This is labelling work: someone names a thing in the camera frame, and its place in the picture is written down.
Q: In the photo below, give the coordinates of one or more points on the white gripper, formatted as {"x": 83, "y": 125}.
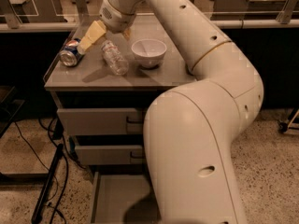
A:
{"x": 116, "y": 19}

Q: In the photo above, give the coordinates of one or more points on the clear plastic water bottle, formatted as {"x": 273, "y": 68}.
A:
{"x": 114, "y": 59}

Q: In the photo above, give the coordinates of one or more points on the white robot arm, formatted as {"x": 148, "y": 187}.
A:
{"x": 188, "y": 130}

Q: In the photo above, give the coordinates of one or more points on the grey drawer cabinet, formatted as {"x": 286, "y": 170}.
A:
{"x": 93, "y": 74}

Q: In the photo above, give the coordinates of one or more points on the grey top drawer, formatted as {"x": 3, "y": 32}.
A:
{"x": 101, "y": 113}

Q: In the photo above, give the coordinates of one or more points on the grey drawer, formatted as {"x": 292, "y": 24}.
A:
{"x": 101, "y": 113}
{"x": 123, "y": 194}
{"x": 110, "y": 149}

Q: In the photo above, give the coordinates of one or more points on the grey middle drawer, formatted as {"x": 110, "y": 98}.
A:
{"x": 110, "y": 149}

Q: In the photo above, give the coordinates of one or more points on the grey bottom drawer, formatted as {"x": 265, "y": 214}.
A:
{"x": 123, "y": 194}

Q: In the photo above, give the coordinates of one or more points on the white bowl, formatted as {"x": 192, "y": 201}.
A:
{"x": 149, "y": 52}

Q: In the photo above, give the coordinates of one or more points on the blue pepsi can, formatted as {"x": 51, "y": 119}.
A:
{"x": 71, "y": 53}

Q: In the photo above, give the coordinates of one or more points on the clear acrylic barrier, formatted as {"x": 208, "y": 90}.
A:
{"x": 225, "y": 13}

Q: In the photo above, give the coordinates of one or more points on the dark side table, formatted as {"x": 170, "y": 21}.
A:
{"x": 10, "y": 106}

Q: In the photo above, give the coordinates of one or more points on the black bar on floor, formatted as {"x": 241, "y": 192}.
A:
{"x": 37, "y": 215}

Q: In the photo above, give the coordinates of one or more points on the wheeled cart base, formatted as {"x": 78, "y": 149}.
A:
{"x": 289, "y": 123}

